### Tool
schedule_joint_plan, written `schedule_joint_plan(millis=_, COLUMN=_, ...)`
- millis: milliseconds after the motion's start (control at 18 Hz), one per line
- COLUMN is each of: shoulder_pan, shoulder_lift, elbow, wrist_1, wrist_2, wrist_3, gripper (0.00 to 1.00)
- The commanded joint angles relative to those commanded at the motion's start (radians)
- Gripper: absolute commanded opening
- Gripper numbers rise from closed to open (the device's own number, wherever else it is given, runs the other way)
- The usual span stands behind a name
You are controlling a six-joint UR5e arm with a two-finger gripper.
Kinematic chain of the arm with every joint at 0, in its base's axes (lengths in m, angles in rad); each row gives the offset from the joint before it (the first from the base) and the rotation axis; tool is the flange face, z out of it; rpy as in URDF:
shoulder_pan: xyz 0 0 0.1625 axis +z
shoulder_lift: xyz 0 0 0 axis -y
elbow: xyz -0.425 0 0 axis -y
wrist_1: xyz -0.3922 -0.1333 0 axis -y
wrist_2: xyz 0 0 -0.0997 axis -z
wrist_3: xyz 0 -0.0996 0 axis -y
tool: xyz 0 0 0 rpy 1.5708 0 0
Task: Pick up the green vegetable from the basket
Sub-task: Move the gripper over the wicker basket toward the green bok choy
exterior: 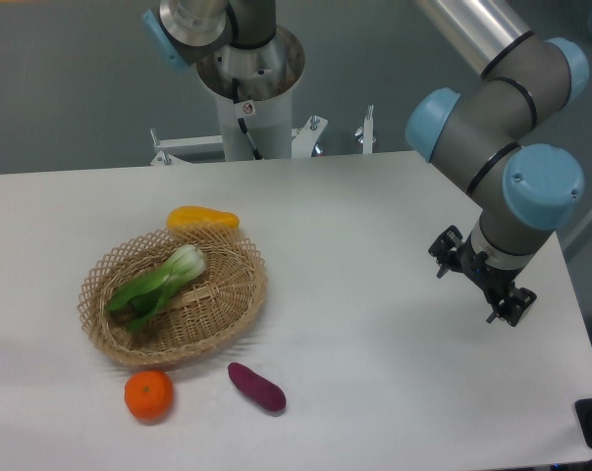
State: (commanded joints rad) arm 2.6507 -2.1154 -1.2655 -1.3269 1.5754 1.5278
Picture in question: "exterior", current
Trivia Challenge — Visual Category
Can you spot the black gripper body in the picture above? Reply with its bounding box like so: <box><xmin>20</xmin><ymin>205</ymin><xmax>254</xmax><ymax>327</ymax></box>
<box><xmin>457</xmin><ymin>233</ymin><xmax>515</xmax><ymax>303</ymax></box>

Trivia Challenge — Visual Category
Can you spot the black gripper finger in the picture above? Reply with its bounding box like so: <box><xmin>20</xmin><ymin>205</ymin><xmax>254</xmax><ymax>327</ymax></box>
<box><xmin>428</xmin><ymin>225</ymin><xmax>463</xmax><ymax>279</ymax></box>
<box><xmin>485</xmin><ymin>285</ymin><xmax>537</xmax><ymax>327</ymax></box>

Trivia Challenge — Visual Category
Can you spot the green bok choy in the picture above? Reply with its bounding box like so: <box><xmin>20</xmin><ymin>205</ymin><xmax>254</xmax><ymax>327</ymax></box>
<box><xmin>105</xmin><ymin>244</ymin><xmax>207</xmax><ymax>332</ymax></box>

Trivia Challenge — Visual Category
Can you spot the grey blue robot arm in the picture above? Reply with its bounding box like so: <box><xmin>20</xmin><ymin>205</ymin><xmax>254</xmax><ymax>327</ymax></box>
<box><xmin>142</xmin><ymin>1</ymin><xmax>589</xmax><ymax>325</ymax></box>

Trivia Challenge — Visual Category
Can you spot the woven wicker basket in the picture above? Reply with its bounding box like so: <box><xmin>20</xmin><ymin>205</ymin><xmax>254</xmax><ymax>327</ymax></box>
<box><xmin>78</xmin><ymin>225</ymin><xmax>267</xmax><ymax>367</ymax></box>

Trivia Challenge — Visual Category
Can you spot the purple sweet potato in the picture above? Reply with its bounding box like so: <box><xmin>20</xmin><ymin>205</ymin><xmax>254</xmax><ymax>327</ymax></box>
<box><xmin>227</xmin><ymin>362</ymin><xmax>287</xmax><ymax>413</ymax></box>

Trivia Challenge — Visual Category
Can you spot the orange tangerine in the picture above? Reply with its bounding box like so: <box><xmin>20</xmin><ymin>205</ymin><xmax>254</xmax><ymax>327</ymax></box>
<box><xmin>124</xmin><ymin>370</ymin><xmax>174</xmax><ymax>422</ymax></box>

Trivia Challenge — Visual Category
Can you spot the white metal base frame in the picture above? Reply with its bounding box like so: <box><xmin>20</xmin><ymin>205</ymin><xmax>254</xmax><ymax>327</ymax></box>
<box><xmin>149</xmin><ymin>104</ymin><xmax>378</xmax><ymax>166</ymax></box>

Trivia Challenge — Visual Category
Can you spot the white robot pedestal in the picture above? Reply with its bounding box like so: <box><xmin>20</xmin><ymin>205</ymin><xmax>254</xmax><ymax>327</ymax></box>
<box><xmin>196</xmin><ymin>26</ymin><xmax>305</xmax><ymax>162</ymax></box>

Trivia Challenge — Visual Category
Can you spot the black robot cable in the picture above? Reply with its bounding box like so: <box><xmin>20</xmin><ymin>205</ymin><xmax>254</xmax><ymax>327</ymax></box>
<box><xmin>231</xmin><ymin>77</ymin><xmax>265</xmax><ymax>161</ymax></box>

